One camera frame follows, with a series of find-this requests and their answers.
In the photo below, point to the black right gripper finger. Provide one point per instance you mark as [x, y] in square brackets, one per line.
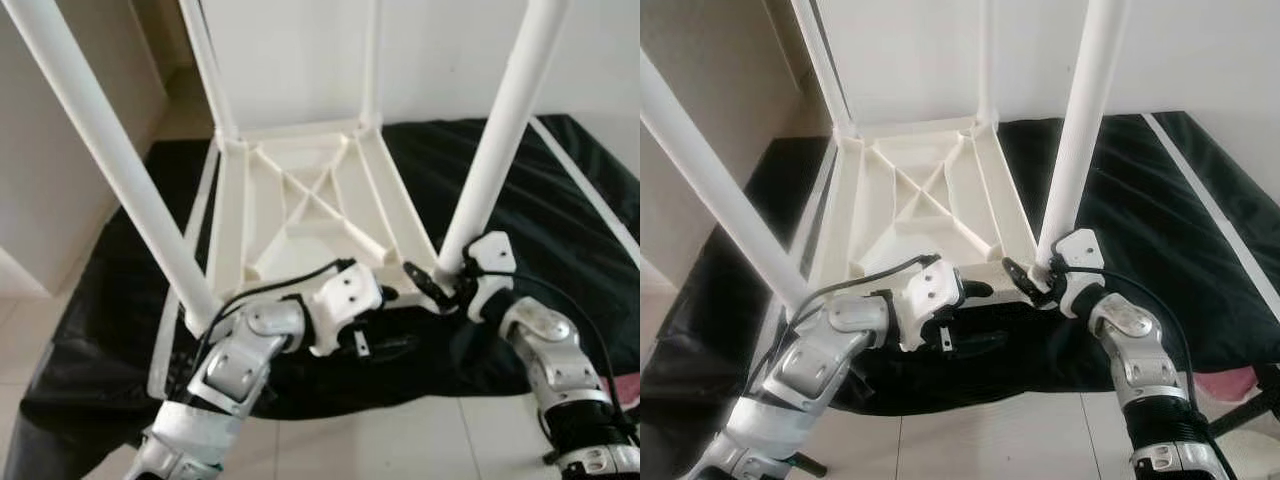
[425, 282]
[1022, 278]

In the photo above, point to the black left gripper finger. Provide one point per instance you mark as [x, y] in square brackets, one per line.
[976, 290]
[388, 294]
[395, 345]

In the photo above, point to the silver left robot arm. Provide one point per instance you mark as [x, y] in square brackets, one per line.
[235, 370]
[800, 370]

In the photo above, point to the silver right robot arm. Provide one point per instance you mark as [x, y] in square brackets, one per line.
[555, 350]
[1140, 350]

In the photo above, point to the grey tape strip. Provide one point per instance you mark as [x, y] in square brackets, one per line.
[590, 195]
[780, 290]
[1210, 195]
[165, 340]

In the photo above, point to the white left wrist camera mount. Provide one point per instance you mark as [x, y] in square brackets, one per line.
[930, 292]
[345, 295]

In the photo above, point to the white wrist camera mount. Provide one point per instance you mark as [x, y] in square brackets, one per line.
[345, 295]
[492, 252]
[930, 292]
[1080, 248]

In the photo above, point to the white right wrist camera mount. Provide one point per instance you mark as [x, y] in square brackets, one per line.
[1080, 248]
[492, 252]

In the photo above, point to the black metal table frame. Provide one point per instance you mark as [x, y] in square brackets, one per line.
[556, 458]
[1245, 405]

